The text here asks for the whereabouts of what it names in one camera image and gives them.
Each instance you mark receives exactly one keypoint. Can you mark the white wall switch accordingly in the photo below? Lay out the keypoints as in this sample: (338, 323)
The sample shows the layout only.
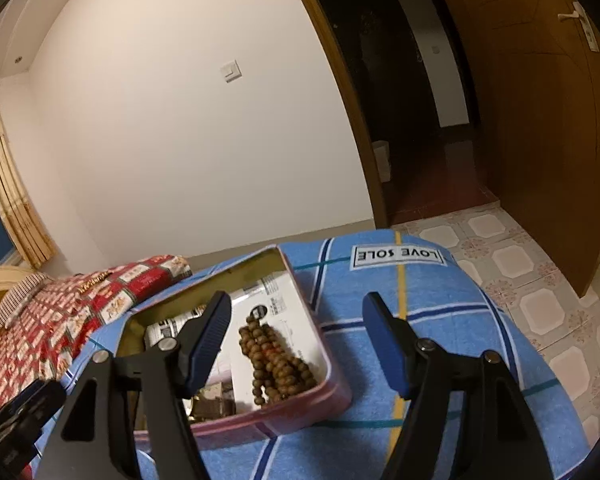
(230, 71)

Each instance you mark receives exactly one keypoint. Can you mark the printed paper in tin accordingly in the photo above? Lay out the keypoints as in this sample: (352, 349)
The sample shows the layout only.
(270, 352)

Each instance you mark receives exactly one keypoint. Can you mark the red patterned bed sheet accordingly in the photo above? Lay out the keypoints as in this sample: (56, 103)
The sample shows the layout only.
(55, 325)

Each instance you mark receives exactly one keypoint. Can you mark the striped pillow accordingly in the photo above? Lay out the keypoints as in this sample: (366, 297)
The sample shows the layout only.
(18, 297)

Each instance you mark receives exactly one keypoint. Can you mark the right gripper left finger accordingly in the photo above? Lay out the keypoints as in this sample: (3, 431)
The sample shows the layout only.
(93, 438)

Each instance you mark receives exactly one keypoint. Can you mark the pink metal tin box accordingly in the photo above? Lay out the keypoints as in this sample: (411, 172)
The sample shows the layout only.
(330, 397)

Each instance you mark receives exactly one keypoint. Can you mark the beige curtain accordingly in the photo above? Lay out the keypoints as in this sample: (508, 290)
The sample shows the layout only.
(23, 225)

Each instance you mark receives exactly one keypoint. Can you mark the silver door handle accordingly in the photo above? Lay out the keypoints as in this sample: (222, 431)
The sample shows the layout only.
(579, 15)

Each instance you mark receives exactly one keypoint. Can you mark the brown door frame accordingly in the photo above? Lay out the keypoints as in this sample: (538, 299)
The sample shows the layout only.
(351, 104)

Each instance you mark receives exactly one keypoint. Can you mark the brown wooden door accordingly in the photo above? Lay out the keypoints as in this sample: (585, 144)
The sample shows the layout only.
(538, 87)

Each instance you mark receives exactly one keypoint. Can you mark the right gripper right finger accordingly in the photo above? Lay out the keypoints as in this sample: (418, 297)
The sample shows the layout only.
(498, 438)

